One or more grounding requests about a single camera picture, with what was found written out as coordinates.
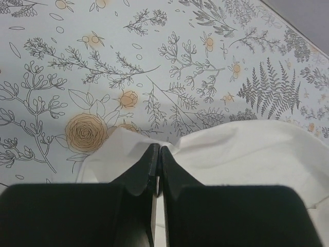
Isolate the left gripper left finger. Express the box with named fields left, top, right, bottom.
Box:
left=1, top=144, right=159, bottom=246

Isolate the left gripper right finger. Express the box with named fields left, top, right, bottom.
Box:
left=159, top=147, right=321, bottom=246

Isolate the white t shirt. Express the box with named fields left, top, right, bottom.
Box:
left=77, top=120, right=328, bottom=246

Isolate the floral table cloth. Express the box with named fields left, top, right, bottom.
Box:
left=1, top=1, right=328, bottom=190

